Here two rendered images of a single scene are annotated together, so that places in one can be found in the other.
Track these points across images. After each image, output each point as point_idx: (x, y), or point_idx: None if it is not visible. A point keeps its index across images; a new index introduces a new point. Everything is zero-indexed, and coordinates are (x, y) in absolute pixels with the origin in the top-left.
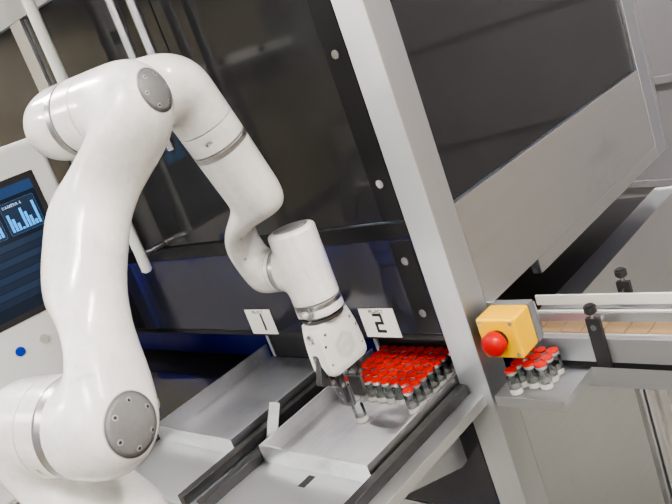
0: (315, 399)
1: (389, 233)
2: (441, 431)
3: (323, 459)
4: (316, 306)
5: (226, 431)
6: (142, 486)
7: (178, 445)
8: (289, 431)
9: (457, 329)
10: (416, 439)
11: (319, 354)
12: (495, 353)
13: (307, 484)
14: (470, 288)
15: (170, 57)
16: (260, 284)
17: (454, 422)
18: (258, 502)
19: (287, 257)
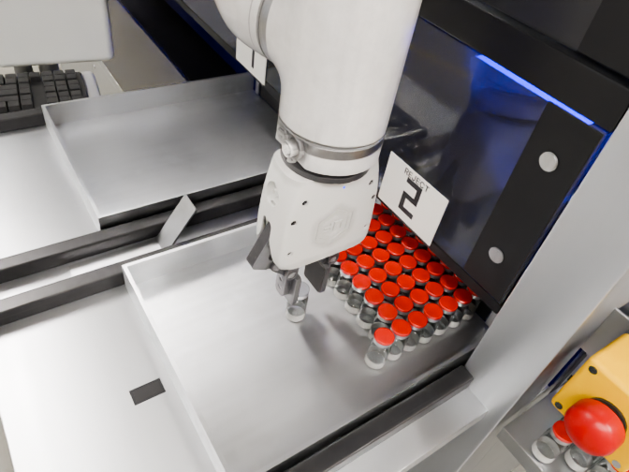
0: (252, 228)
1: (568, 87)
2: (393, 449)
3: (184, 391)
4: (319, 148)
5: (122, 179)
6: None
7: (55, 154)
8: (186, 258)
9: (536, 328)
10: (347, 459)
11: (275, 225)
12: (584, 448)
13: (143, 401)
14: (623, 289)
15: None
16: (236, 22)
17: (421, 443)
18: (55, 379)
19: (318, 6)
